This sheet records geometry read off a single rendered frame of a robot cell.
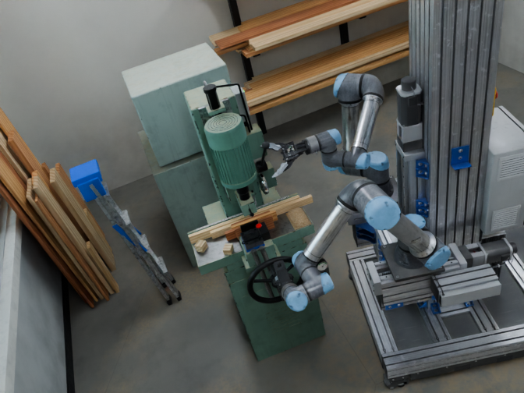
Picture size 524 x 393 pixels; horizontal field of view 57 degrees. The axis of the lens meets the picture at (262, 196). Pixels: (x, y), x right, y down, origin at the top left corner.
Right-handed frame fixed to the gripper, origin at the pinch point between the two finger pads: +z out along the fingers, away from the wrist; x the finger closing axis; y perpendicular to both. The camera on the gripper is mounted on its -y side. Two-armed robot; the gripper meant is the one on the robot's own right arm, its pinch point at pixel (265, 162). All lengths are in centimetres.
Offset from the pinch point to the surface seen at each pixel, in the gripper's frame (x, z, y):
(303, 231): 34.1, -9.4, -25.7
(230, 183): 2.6, 17.6, -7.2
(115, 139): -108, 89, -222
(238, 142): -10.7, 9.1, 8.0
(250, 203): 12.7, 10.9, -20.4
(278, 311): 70, 14, -62
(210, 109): -31.3, 14.6, -0.4
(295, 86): -89, -75, -187
